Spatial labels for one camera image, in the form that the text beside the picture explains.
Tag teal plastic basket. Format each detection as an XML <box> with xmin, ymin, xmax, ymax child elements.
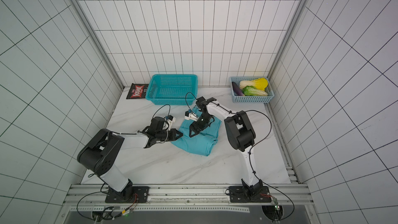
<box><xmin>146</xmin><ymin>74</ymin><xmax>198</xmax><ymax>105</ymax></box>

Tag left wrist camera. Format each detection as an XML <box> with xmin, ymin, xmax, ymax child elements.
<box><xmin>165</xmin><ymin>115</ymin><xmax>176</xmax><ymax>125</ymax></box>

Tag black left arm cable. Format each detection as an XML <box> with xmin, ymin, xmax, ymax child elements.
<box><xmin>76</xmin><ymin>104</ymin><xmax>172</xmax><ymax>222</ymax></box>

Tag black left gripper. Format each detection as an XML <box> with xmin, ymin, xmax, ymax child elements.
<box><xmin>157</xmin><ymin>129</ymin><xmax>183</xmax><ymax>142</ymax></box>

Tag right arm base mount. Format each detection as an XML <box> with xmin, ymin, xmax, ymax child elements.
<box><xmin>226</xmin><ymin>179</ymin><xmax>273</xmax><ymax>203</ymax></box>

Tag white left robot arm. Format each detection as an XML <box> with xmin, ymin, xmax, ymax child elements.
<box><xmin>77</xmin><ymin>117</ymin><xmax>183</xmax><ymax>202</ymax></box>

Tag purple eggplant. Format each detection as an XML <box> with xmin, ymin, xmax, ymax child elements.
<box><xmin>232</xmin><ymin>82</ymin><xmax>244</xmax><ymax>96</ymax></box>

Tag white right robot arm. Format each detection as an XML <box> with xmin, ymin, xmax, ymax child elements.
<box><xmin>184</xmin><ymin>97</ymin><xmax>264</xmax><ymax>202</ymax></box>

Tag yellow napa cabbage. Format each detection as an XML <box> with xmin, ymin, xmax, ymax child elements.
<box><xmin>239</xmin><ymin>78</ymin><xmax>268</xmax><ymax>91</ymax></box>

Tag teal long pants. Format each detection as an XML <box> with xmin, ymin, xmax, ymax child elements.
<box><xmin>172</xmin><ymin>118</ymin><xmax>221</xmax><ymax>156</ymax></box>

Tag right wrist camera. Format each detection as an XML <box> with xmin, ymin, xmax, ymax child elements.
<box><xmin>184</xmin><ymin>110</ymin><xmax>199</xmax><ymax>121</ymax></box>

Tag light blue plastic basket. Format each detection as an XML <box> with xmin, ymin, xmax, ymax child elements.
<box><xmin>229</xmin><ymin>76</ymin><xmax>275</xmax><ymax>103</ymax></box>

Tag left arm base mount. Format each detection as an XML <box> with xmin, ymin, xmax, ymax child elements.
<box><xmin>105</xmin><ymin>186</ymin><xmax>150</xmax><ymax>204</ymax></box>

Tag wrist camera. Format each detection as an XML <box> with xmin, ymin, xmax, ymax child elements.
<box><xmin>165</xmin><ymin>115</ymin><xmax>176</xmax><ymax>125</ymax></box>
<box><xmin>184</xmin><ymin>110</ymin><xmax>199</xmax><ymax>121</ymax></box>

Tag aluminium front rail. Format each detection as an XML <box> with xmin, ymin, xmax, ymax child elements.
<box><xmin>56</xmin><ymin>184</ymin><xmax>320</xmax><ymax>224</ymax></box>

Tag black red chips bag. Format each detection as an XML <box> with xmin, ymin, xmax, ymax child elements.
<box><xmin>126</xmin><ymin>84</ymin><xmax>149</xmax><ymax>100</ymax></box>

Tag green napa cabbage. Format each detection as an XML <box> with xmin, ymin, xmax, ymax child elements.
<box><xmin>242</xmin><ymin>86</ymin><xmax>268</xmax><ymax>96</ymax></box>

